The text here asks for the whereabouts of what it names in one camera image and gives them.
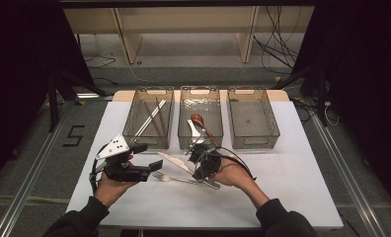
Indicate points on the silver metal bar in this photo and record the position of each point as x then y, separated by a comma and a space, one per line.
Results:
93, 96

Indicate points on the steel table knife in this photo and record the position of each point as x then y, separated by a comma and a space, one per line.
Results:
175, 161

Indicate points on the steel fork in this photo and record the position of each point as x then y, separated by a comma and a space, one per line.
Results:
178, 179

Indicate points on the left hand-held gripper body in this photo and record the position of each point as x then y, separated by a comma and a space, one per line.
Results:
114, 148

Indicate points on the beige wooden shelf unit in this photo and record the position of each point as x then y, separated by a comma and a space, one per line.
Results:
183, 19

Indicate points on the silver floor rail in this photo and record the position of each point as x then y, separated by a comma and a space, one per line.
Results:
29, 184
348, 184

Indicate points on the white chopstick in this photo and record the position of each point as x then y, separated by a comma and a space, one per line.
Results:
147, 121
152, 119

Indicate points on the person's left hand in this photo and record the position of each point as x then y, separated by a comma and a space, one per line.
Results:
108, 192

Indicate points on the person's right hand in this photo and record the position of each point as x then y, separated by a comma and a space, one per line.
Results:
234, 173

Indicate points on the brown wooden spoon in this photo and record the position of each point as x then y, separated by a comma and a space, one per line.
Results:
197, 119

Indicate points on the grey transparent plastic bin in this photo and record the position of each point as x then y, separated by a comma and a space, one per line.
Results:
213, 108
252, 120
140, 112

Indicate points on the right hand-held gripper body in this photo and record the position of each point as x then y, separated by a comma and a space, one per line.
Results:
208, 163

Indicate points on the black metal stand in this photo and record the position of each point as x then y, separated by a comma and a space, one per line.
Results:
53, 105
321, 98

